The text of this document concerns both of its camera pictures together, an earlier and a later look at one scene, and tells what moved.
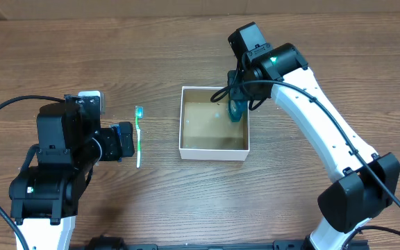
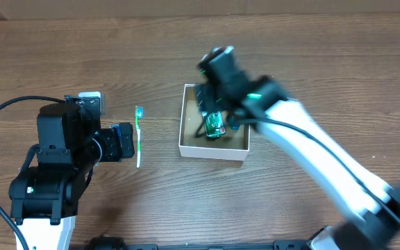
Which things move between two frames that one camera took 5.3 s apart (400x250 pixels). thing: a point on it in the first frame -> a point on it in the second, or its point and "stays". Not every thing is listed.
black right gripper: (235, 92) -> (206, 101)
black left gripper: (126, 139) stays
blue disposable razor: (117, 127) stays
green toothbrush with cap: (138, 114) stays
